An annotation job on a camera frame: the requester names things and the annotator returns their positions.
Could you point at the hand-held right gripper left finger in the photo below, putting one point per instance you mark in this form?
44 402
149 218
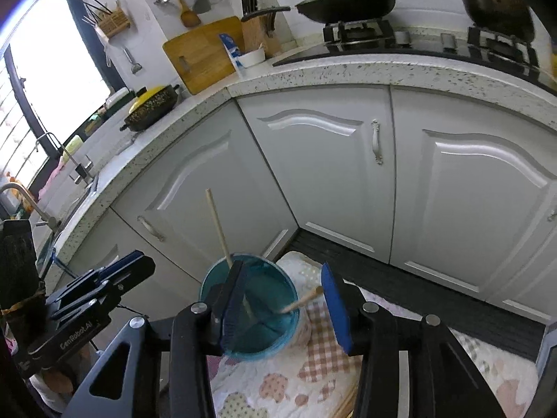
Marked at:
233 313

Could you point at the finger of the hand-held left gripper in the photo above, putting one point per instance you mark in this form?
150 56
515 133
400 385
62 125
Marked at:
130 270
78 296

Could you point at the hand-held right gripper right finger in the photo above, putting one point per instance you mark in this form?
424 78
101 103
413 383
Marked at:
337 309

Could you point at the floral utensil holder teal inside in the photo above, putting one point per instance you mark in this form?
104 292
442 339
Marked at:
270 287

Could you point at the dark ribbed floor mat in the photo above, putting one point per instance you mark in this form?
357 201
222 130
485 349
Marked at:
413 287

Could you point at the patchwork quilt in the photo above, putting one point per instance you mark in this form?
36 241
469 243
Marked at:
270 387

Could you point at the steel sink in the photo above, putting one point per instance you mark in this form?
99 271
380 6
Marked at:
69 209

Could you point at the steel faucet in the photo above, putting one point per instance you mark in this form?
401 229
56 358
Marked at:
26 198

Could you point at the pink cloth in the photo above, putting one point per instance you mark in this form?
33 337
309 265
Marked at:
52 178

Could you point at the green sponge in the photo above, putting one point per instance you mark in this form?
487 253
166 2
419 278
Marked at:
73 143

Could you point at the black pan with yellow lid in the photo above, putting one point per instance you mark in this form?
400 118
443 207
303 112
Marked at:
150 109

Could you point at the white plastic box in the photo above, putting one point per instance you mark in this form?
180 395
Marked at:
117 98

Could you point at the window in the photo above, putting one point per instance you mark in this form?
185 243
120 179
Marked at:
56 61

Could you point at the wooden cutting board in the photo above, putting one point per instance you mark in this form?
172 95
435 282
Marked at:
204 56

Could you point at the blue white carton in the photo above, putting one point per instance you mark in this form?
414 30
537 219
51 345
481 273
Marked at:
230 52

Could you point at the white bowl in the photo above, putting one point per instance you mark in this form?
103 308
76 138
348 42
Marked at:
252 57

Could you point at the bamboo chopstick holder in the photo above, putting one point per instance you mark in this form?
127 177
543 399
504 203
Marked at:
113 21

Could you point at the black gas stove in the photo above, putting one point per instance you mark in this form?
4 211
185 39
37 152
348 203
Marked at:
304 54

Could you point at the bundle of dark chopsticks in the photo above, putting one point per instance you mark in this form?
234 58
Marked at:
98 8

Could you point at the wooden knife block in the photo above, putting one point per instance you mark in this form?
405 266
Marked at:
254 30

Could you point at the black wok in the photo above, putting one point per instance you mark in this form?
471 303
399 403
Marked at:
348 13

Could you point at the black lidded pot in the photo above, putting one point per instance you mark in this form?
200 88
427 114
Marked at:
496 4

